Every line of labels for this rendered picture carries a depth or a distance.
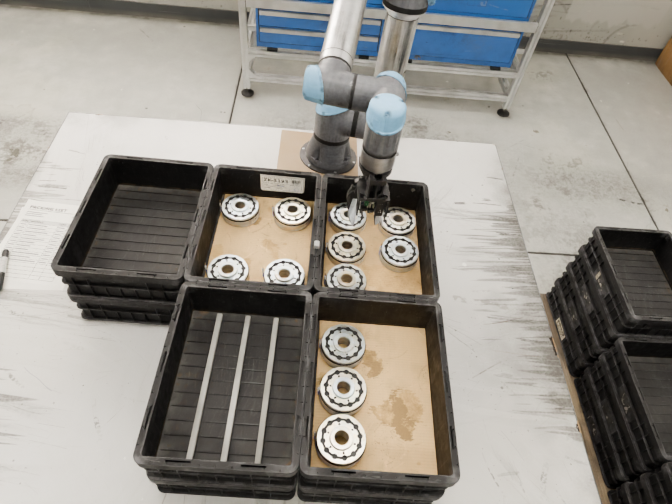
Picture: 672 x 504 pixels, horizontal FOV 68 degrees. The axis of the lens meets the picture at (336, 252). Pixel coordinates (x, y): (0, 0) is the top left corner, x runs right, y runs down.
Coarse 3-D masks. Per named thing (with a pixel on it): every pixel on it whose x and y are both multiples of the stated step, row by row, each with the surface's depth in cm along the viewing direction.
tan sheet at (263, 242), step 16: (224, 224) 138; (256, 224) 139; (272, 224) 140; (224, 240) 135; (240, 240) 135; (256, 240) 136; (272, 240) 136; (288, 240) 136; (304, 240) 137; (240, 256) 132; (256, 256) 132; (272, 256) 133; (288, 256) 133; (304, 256) 134; (256, 272) 129; (304, 272) 130
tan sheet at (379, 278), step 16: (368, 224) 143; (368, 240) 139; (384, 240) 140; (416, 240) 141; (368, 256) 135; (368, 272) 132; (384, 272) 133; (416, 272) 133; (368, 288) 129; (384, 288) 129; (400, 288) 130; (416, 288) 130
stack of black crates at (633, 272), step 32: (576, 256) 197; (608, 256) 175; (640, 256) 191; (576, 288) 193; (608, 288) 174; (640, 288) 181; (576, 320) 193; (608, 320) 172; (640, 320) 160; (576, 352) 190
